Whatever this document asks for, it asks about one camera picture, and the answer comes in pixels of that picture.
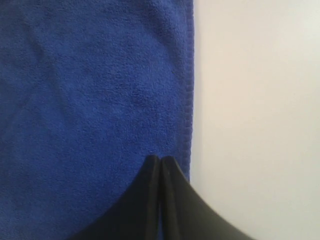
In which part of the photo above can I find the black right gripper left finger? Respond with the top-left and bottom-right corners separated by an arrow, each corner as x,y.
70,155 -> 160,240

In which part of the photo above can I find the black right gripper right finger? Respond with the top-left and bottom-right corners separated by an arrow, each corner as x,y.
159,156 -> 252,240

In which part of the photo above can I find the blue towel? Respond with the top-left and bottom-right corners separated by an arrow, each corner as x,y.
0,0 -> 194,240

